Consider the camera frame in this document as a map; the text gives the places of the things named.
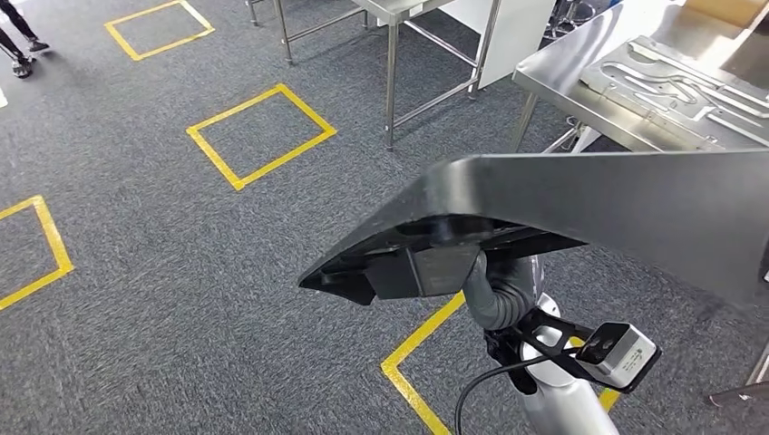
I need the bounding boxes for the stainless steel side table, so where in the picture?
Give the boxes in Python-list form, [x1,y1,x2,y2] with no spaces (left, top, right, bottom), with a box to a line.
[243,0,500,151]

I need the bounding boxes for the black plastic panel part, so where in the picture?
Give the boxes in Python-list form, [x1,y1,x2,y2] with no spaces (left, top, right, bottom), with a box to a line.
[297,150,769,310]

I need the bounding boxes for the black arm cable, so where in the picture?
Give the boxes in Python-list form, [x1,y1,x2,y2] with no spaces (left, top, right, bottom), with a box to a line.
[453,351,578,435]

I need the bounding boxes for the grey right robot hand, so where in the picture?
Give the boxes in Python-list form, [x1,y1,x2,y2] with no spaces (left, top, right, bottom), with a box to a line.
[363,241,485,302]

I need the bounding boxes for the person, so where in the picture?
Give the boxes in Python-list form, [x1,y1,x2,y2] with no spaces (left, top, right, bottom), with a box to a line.
[0,0,51,79]

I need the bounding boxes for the white panel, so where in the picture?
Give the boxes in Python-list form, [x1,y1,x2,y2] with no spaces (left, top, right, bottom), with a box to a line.
[438,0,557,92]

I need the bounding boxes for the machined aluminium fixture plate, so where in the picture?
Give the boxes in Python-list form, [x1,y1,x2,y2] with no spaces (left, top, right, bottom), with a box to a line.
[579,34,769,149]

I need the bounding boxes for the stainless steel workbench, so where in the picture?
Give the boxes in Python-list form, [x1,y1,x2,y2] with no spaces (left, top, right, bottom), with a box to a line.
[511,0,769,154]

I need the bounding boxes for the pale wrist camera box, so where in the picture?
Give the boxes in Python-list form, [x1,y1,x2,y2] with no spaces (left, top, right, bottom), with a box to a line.
[575,322,663,394]

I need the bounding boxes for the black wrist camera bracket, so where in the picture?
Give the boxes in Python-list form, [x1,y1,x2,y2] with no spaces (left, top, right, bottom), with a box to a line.
[483,305,596,392]

